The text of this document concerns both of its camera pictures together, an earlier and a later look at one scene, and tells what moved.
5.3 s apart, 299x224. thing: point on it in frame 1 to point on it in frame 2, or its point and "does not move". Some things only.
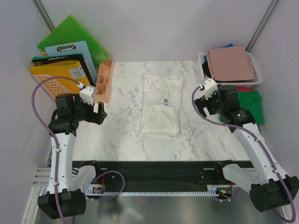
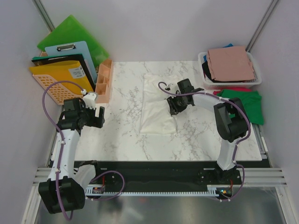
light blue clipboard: x=74 y=48 does not move
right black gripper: x=202 y=102 to x=174 y=109
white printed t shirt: x=161 y=108 does not move
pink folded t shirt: x=231 y=63 does not move
